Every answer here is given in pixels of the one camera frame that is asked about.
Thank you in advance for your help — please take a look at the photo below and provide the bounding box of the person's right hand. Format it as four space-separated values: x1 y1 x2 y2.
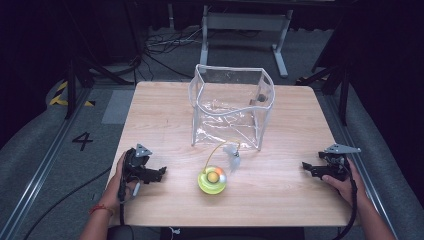
321 157 370 209

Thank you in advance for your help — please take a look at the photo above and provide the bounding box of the bundle of floor cables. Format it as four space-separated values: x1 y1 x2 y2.
142 26 205 80

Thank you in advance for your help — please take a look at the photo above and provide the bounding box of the person's left hand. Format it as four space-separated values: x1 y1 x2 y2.
98 151 142 214

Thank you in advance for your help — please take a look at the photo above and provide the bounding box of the black floor cable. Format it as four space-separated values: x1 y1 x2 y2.
21 165 113 240

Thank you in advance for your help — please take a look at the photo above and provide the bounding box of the black metal stand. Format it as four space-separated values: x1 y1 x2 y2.
63 55 136 120
295 61 352 127

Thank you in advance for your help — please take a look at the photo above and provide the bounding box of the black seat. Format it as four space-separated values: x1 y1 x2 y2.
107 224 136 240

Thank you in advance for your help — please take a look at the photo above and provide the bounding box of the clear plastic bag white trim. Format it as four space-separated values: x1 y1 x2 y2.
188 63 277 152

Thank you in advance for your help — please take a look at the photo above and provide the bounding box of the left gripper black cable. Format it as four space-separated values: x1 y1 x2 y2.
117 156 129 227

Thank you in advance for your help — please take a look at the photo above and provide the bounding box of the grey metal table frame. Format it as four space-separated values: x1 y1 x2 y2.
199 4 295 79

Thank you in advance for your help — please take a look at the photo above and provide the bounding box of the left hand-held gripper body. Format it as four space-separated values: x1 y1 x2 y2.
123 143 158 185

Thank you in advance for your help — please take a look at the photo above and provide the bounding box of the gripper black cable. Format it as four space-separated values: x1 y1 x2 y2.
331 163 359 240
117 156 129 227

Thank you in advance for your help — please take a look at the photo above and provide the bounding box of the red string bracelet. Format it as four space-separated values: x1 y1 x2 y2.
88 203 115 217

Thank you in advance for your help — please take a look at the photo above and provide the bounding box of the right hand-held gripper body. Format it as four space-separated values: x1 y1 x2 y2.
317 143 362 183

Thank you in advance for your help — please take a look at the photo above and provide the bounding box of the green cat toy with feather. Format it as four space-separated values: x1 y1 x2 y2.
197 139 242 196

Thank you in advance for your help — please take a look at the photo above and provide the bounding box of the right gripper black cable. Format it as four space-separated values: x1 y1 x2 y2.
331 163 359 240

